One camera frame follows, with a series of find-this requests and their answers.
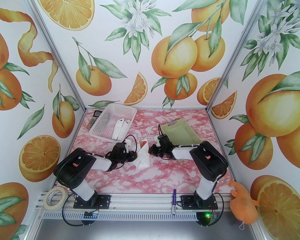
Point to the white paper napkin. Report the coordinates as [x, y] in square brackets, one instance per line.
[143, 157]

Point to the aluminium mounting rail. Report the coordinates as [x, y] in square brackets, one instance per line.
[140, 201]

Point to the white folded paper packet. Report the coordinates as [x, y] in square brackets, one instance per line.
[118, 131]
[126, 129]

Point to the orange plush toy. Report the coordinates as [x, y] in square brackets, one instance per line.
[243, 206]

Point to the white perforated plastic basket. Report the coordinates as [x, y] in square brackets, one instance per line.
[103, 121]

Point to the beige masking tape roll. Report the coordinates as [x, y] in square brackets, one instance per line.
[55, 207]

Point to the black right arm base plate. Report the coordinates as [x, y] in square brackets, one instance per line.
[187, 201]

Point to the small circuit board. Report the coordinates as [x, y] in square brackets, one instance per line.
[91, 215]
[212, 216]

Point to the black calculator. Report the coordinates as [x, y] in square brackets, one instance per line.
[92, 121]

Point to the green perforated plastic basket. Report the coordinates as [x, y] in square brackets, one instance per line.
[180, 129]

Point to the aluminium frame post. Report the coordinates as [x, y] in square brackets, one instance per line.
[59, 56]
[234, 56]

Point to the blue marker pen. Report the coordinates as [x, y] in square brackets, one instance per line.
[174, 201]

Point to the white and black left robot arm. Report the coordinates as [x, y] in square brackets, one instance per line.
[75, 168]

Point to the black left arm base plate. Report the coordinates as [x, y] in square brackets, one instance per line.
[104, 201]

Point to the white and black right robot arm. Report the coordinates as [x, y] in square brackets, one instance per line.
[208, 161]

